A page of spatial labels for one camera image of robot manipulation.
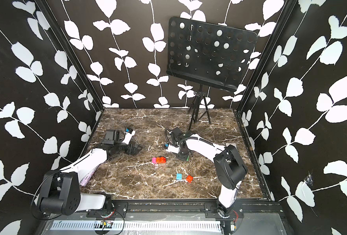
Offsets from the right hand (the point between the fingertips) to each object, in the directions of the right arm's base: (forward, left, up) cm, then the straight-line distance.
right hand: (181, 151), depth 89 cm
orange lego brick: (-4, +13, -3) cm, 14 cm away
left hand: (+4, +28, +4) cm, 28 cm away
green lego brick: (-8, -4, +8) cm, 12 cm away
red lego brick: (-15, -5, -5) cm, 16 cm away
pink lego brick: (-4, +17, -4) cm, 18 cm away
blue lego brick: (-14, +1, -5) cm, 14 cm away
